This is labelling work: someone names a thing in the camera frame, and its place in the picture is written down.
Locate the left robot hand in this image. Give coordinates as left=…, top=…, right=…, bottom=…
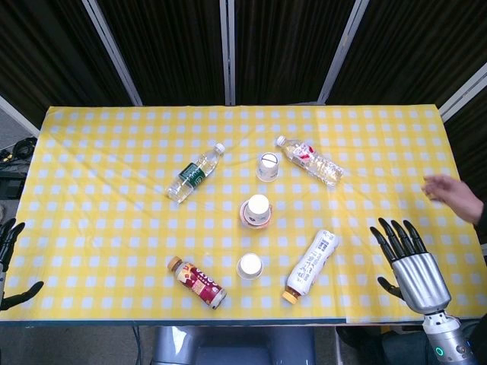
left=0, top=218, right=45, bottom=312

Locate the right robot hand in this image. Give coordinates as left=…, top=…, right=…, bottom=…
left=370, top=217, right=453, bottom=315

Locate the paper cup with orange print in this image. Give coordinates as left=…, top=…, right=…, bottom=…
left=239, top=194, right=274, bottom=230

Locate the paper cup with line mark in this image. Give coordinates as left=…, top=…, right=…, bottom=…
left=256, top=151, right=282, bottom=183

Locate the person's black sleeve forearm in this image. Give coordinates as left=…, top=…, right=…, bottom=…
left=473, top=200, right=487, bottom=245

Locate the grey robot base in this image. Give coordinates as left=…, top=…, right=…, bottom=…
left=151, top=325, right=317, bottom=365

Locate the person's bare hand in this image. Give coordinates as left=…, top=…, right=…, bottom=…
left=422, top=174, right=485, bottom=225

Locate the black box on floor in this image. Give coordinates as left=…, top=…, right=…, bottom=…
left=0, top=170, right=27, bottom=199

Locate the yellow checkered tablecloth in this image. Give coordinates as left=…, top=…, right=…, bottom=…
left=0, top=105, right=487, bottom=327

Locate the white table leg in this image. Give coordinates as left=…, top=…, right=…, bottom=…
left=333, top=325, right=344, bottom=365

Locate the white label orange cap bottle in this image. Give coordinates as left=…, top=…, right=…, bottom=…
left=282, top=229, right=340, bottom=304

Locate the red label water bottle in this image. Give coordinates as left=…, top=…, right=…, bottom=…
left=275, top=135, right=345, bottom=187

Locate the plain white paper cup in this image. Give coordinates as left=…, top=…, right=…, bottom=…
left=236, top=252, right=264, bottom=281

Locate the green label water bottle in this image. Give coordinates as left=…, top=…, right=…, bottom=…
left=166, top=143, right=226, bottom=205

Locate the red label yellow cap bottle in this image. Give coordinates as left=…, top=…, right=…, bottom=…
left=167, top=255, right=228, bottom=311

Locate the black cable bundle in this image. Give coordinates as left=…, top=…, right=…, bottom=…
left=0, top=136, right=38, bottom=165

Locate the white screen frame post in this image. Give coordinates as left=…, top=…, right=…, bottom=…
left=439, top=62, right=487, bottom=123
left=317, top=0, right=370, bottom=105
left=219, top=0, right=237, bottom=106
left=0, top=94, right=40, bottom=138
left=81, top=0, right=144, bottom=106

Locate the blue cable under table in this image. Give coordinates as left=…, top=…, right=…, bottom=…
left=132, top=325, right=145, bottom=365

